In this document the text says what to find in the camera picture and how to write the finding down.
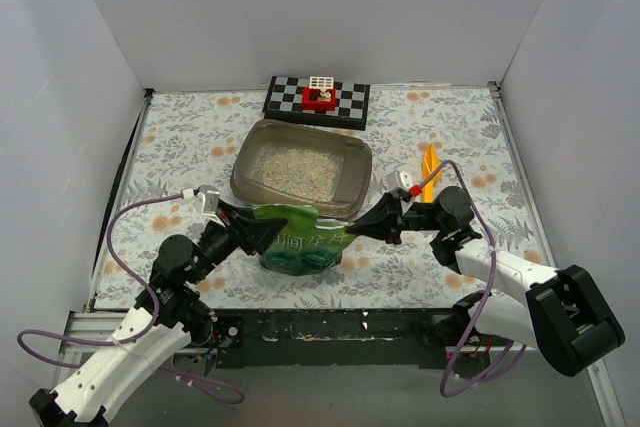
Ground green litter bag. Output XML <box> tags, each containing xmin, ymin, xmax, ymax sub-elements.
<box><xmin>252</xmin><ymin>204</ymin><xmax>356</xmax><ymax>276</ymax></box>

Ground yellow plastic litter scoop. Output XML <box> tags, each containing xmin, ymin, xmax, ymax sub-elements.
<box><xmin>422</xmin><ymin>143</ymin><xmax>441</xmax><ymax>203</ymax></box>

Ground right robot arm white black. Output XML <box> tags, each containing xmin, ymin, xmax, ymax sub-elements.
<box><xmin>347</xmin><ymin>186</ymin><xmax>625</xmax><ymax>377</ymax></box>

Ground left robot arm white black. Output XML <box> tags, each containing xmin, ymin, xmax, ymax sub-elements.
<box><xmin>29</xmin><ymin>202</ymin><xmax>287</xmax><ymax>426</ymax></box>

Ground grey litter box tray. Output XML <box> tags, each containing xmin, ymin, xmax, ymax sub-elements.
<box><xmin>230</xmin><ymin>119</ymin><xmax>372</xmax><ymax>219</ymax></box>

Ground cat litter granules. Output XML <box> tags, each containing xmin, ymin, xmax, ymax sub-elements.
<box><xmin>249</xmin><ymin>146</ymin><xmax>344</xmax><ymax>202</ymax></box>

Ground red toy block box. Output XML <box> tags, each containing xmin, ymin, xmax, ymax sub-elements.
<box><xmin>301</xmin><ymin>87</ymin><xmax>337</xmax><ymax>112</ymax></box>

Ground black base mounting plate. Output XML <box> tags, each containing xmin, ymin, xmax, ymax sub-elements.
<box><xmin>195</xmin><ymin>308</ymin><xmax>468</xmax><ymax>373</ymax></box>

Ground black white checkerboard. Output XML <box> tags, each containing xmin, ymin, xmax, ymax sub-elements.
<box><xmin>262</xmin><ymin>76</ymin><xmax>370</xmax><ymax>131</ymax></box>

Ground white grid toy piece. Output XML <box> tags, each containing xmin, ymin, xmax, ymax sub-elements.
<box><xmin>308</xmin><ymin>76</ymin><xmax>334</xmax><ymax>91</ymax></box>

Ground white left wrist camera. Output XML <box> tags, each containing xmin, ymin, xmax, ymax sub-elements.
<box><xmin>181</xmin><ymin>185</ymin><xmax>220</xmax><ymax>221</ymax></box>

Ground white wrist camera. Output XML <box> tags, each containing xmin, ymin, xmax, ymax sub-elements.
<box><xmin>386</xmin><ymin>170</ymin><xmax>416</xmax><ymax>203</ymax></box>
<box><xmin>181</xmin><ymin>185</ymin><xmax>220</xmax><ymax>221</ymax></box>

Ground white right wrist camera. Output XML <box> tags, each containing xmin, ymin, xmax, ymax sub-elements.
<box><xmin>386</xmin><ymin>170</ymin><xmax>416</xmax><ymax>203</ymax></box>

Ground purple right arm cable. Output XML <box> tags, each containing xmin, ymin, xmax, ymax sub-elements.
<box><xmin>417</xmin><ymin>159</ymin><xmax>526</xmax><ymax>398</ymax></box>

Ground aluminium frame rail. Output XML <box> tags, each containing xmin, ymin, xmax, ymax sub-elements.
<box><xmin>487</xmin><ymin>81</ymin><xmax>627</xmax><ymax>426</ymax></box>

